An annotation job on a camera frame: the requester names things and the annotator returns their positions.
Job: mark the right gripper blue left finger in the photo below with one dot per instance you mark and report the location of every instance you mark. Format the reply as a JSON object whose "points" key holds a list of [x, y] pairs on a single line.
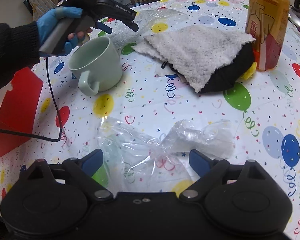
{"points": [[79, 173]]}

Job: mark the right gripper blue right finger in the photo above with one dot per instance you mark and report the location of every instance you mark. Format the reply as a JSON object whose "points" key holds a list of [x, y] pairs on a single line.
{"points": [[210, 172]]}

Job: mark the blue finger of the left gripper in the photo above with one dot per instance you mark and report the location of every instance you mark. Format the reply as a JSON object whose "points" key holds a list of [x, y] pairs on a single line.
{"points": [[130, 24], [103, 27]]}

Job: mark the clear bubble wrap sheet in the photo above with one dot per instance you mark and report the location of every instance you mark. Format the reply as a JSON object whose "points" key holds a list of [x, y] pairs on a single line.
{"points": [[149, 22]]}

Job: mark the clear plastic bag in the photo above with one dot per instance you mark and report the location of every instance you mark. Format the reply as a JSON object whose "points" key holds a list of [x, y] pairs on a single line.
{"points": [[136, 162]]}

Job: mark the white fluffy black cloth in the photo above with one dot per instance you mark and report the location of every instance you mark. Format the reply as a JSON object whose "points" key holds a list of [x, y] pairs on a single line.
{"points": [[210, 59]]}

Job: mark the black sleeve forearm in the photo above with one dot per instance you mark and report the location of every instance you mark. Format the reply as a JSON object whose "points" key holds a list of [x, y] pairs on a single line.
{"points": [[18, 49]]}

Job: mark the left hand blue glove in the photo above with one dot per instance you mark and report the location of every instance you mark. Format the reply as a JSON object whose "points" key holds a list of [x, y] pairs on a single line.
{"points": [[49, 20]]}

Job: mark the pale green ceramic mug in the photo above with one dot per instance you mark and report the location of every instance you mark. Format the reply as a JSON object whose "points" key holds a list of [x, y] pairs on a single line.
{"points": [[96, 64]]}

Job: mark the balloon print tablecloth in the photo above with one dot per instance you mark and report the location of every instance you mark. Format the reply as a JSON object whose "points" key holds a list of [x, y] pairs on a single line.
{"points": [[264, 111]]}

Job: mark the red white cardboard box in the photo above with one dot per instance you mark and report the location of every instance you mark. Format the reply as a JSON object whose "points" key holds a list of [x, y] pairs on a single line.
{"points": [[18, 109]]}

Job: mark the orange tea bottle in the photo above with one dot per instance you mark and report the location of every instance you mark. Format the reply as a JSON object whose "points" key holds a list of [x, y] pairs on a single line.
{"points": [[267, 23]]}

